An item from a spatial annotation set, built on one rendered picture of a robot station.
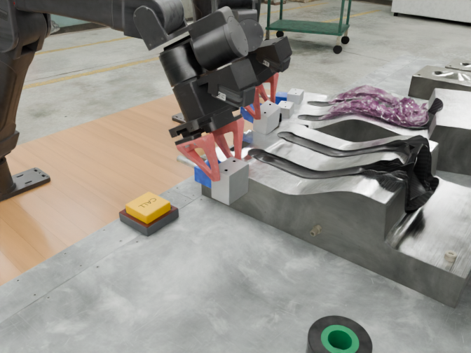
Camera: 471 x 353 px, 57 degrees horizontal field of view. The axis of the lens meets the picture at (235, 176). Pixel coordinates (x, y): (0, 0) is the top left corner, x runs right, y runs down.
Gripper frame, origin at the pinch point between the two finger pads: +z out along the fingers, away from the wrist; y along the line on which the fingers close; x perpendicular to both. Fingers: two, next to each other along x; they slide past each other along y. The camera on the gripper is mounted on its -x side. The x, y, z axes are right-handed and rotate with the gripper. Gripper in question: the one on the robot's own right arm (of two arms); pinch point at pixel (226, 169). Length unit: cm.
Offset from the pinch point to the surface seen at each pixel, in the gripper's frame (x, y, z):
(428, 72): 2, 102, 8
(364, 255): -12.1, 9.7, 21.4
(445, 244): -22.7, 15.7, 22.9
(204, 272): 6.2, -7.3, 14.2
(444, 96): -11, 70, 11
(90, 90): 303, 167, -56
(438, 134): -14, 50, 15
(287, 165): 3.4, 18.9, 6.6
